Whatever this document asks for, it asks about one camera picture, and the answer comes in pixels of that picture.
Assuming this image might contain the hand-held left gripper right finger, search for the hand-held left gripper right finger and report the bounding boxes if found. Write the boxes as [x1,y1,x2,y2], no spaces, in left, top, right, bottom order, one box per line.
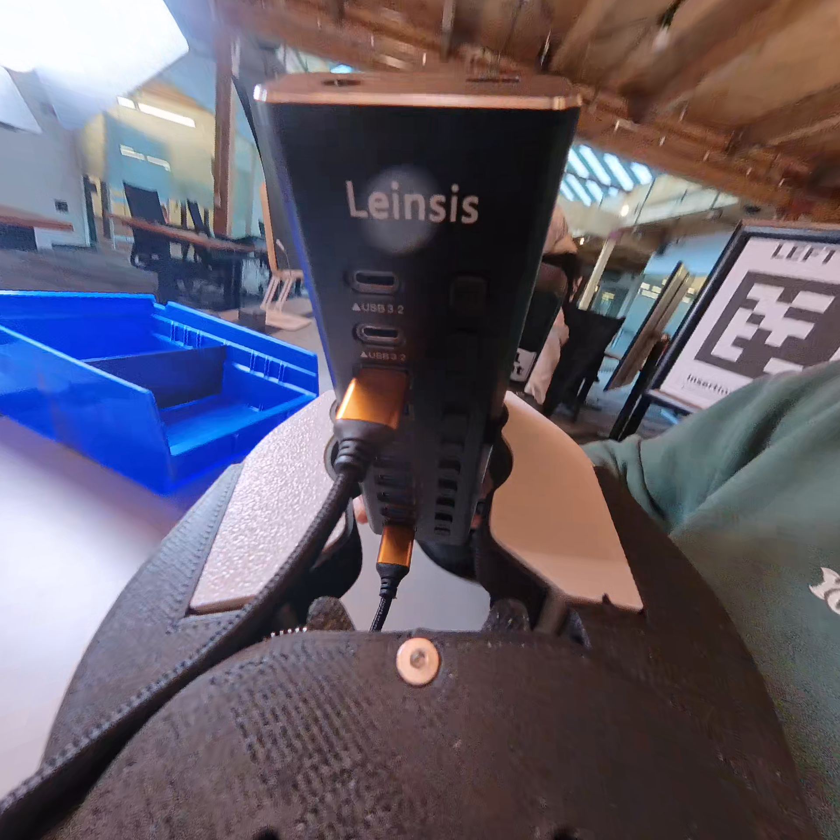
[472,392,645,636]

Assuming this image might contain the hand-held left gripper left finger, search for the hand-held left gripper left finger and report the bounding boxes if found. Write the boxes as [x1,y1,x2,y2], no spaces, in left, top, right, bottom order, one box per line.
[189,392,363,632]

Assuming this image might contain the braided cable with orange plug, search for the braided cable with orange plug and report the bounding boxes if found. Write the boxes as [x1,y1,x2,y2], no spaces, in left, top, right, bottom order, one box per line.
[367,521,416,632]
[0,369,411,824]

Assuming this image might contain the black USB hub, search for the black USB hub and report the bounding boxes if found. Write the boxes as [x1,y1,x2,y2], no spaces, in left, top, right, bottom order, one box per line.
[252,71,584,546]

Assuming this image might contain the person's right forearm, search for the person's right forearm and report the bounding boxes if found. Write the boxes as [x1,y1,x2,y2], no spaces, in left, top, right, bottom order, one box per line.
[581,361,840,536]

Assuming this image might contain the blue plastic bin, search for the blue plastic bin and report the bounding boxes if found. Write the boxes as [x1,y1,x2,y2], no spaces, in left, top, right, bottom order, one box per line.
[0,290,320,494]

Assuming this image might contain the black bin divider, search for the black bin divider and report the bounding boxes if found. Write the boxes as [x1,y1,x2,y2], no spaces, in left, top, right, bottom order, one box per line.
[84,344,229,409]

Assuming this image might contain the wooden document stand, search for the wooden document stand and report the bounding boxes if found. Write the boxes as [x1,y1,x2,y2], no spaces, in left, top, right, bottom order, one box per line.
[261,184,315,331]

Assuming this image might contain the wooden desk with black legs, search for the wooden desk with black legs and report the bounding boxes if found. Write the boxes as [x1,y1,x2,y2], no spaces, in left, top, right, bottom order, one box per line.
[108,213,266,309]
[0,206,74,253]

